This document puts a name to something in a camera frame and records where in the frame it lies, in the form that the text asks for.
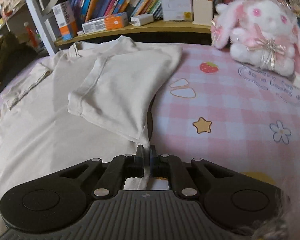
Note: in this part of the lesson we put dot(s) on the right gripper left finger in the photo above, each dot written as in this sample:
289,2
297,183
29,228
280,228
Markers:
117,171

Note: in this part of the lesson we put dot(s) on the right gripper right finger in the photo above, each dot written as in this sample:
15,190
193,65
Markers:
171,167

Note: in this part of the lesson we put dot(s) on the beige t-shirt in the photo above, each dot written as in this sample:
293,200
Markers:
89,101

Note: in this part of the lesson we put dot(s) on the pink checkered bed sheet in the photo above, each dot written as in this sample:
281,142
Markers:
211,108

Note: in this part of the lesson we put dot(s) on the wooden shelf board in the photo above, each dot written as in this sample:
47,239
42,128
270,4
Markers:
157,26

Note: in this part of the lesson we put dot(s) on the flat white orange box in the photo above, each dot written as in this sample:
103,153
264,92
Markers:
108,22

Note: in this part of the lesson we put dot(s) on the dark olive garment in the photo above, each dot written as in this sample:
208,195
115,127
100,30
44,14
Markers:
8,45

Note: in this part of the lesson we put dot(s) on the white square box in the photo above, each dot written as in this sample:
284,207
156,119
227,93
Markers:
177,10

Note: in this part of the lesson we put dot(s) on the cream small box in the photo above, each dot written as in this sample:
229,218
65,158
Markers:
202,12

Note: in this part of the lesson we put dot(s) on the tall white orange blue box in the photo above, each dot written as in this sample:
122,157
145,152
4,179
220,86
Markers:
65,19

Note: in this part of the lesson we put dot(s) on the pink white plush bunny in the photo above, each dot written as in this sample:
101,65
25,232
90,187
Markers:
262,33

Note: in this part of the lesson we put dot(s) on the white shelf post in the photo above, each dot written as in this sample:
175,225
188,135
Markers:
42,22

